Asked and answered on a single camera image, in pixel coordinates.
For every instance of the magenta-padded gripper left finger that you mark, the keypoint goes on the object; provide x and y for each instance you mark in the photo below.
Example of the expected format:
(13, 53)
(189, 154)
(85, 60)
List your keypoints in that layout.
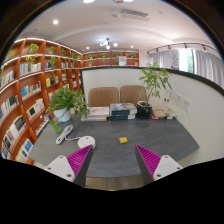
(61, 166)

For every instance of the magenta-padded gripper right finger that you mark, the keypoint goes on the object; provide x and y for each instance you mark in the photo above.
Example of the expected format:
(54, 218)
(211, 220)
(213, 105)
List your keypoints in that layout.
(166, 166)

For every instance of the yellow charger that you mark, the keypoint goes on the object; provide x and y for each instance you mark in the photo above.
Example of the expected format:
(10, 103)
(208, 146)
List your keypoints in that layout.
(123, 140)

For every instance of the round white power strip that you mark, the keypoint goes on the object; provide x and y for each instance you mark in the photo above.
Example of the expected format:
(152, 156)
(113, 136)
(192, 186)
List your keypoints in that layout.
(86, 142)

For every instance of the red and white book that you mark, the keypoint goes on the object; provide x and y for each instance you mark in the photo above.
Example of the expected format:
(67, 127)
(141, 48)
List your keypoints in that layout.
(161, 117)

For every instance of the leafy plant in white pot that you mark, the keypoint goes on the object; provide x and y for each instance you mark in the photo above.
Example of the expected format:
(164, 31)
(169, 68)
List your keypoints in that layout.
(62, 115)

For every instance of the tan flat book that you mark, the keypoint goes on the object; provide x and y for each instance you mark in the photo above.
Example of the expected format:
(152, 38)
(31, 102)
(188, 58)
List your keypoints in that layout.
(164, 111)

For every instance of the thick white book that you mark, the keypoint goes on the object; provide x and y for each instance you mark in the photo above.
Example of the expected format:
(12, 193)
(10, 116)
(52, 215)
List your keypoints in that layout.
(93, 118)

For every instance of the tall plant in black pot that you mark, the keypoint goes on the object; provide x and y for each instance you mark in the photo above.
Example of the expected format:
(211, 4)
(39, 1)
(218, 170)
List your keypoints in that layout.
(144, 110)

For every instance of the white book with picture cover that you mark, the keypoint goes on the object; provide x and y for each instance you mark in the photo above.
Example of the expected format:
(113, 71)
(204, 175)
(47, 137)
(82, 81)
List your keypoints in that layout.
(99, 111)

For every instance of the dark blue spined book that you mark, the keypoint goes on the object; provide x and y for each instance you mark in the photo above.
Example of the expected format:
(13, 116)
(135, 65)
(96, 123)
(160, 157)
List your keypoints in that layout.
(121, 117)

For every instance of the clear sign holder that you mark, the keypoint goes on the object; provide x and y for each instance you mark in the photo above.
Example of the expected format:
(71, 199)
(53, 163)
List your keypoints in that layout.
(167, 98)

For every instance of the dark book with marbled cover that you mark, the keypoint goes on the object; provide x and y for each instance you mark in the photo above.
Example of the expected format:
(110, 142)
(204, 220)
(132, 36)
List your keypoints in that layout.
(123, 108)

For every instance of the wooden shelf unit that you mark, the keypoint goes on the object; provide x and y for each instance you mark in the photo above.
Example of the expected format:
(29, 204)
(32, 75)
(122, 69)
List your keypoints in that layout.
(20, 100)

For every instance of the tan padded chair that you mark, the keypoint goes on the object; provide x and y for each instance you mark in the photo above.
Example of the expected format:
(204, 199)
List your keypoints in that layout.
(103, 96)
(132, 94)

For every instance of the white sheer curtain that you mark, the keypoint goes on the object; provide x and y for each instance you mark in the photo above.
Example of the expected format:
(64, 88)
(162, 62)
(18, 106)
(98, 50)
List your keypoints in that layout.
(206, 65)

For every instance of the cluster ceiling lamp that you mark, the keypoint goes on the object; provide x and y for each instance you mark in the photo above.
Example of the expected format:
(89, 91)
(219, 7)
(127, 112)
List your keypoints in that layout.
(107, 43)

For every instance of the recessed ceiling lights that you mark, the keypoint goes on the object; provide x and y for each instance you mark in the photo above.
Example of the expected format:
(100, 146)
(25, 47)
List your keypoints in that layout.
(55, 22)

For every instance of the ceiling air vent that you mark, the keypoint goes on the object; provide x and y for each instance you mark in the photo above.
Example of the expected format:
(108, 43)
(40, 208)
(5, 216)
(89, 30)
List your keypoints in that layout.
(134, 13)

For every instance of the white wall socket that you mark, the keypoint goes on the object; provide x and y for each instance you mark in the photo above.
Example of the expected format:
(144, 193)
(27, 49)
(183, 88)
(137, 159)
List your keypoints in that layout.
(187, 104)
(179, 99)

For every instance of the black track light rail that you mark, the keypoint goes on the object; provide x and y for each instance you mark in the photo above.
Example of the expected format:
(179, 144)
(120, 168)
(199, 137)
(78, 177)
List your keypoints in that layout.
(180, 45)

